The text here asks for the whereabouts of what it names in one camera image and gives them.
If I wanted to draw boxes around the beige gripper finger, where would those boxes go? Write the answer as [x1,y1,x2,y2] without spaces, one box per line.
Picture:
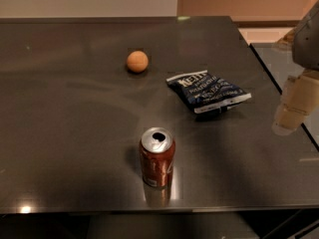
[272,69,319,135]

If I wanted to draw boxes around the red coke can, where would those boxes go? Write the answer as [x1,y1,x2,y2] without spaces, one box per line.
[139,127,175,188]

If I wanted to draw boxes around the adjacent grey side table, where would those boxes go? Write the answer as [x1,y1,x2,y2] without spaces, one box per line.
[249,43,319,150]

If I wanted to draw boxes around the blue kettle chips bag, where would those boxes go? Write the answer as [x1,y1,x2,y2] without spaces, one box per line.
[165,71,251,115]

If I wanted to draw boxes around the orange round fruit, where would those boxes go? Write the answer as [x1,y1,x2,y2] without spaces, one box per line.
[127,51,149,73]

